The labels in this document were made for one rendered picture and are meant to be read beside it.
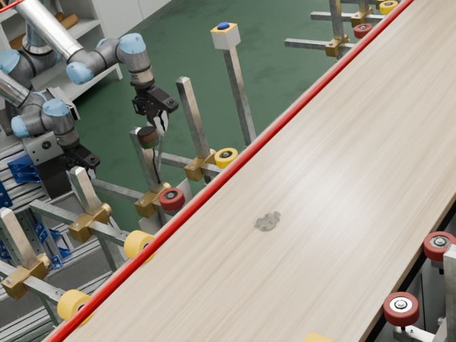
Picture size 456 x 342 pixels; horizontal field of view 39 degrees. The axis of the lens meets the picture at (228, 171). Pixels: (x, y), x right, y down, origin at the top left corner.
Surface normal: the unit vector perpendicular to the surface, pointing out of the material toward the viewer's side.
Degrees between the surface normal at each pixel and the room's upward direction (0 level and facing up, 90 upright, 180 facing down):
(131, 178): 0
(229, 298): 0
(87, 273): 0
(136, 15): 90
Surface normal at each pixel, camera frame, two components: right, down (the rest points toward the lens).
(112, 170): -0.22, -0.80
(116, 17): 0.83, 0.14
